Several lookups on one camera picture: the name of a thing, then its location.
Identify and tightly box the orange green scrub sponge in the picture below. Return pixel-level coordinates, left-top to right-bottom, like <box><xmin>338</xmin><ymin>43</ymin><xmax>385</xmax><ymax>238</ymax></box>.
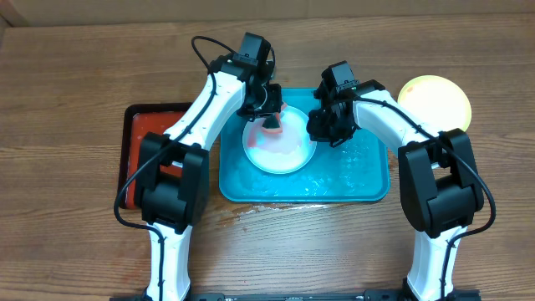
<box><xmin>261</xmin><ymin>103</ymin><xmax>288</xmax><ymax>134</ymax></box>

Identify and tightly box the light blue plate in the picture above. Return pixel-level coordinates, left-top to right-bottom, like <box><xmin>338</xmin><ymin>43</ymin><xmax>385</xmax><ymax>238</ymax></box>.
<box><xmin>242</xmin><ymin>106</ymin><xmax>317</xmax><ymax>174</ymax></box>

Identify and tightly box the yellow-green plate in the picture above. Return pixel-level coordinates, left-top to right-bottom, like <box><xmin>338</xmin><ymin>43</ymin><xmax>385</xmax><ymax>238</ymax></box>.
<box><xmin>397</xmin><ymin>75</ymin><xmax>471</xmax><ymax>131</ymax></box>

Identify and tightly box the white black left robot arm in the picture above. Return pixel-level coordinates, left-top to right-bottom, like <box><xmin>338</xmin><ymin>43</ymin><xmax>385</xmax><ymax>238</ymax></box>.
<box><xmin>133</xmin><ymin>59</ymin><xmax>282</xmax><ymax>300</ymax></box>

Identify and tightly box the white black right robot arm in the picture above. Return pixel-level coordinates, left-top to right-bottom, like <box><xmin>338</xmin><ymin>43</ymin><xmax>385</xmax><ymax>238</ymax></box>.
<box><xmin>307</xmin><ymin>79</ymin><xmax>484</xmax><ymax>300</ymax></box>

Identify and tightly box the teal plastic serving tray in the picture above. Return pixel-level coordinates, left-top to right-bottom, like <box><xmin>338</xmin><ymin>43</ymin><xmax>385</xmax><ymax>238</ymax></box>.
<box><xmin>219</xmin><ymin>89</ymin><xmax>390</xmax><ymax>202</ymax></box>

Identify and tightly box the black tray with red water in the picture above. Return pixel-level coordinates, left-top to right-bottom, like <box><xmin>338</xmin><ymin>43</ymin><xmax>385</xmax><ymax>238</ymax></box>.
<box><xmin>118</xmin><ymin>103</ymin><xmax>191</xmax><ymax>191</ymax></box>

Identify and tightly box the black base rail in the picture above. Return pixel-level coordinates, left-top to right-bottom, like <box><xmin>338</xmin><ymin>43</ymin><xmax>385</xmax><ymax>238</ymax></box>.
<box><xmin>109</xmin><ymin>289</ymin><xmax>482</xmax><ymax>301</ymax></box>

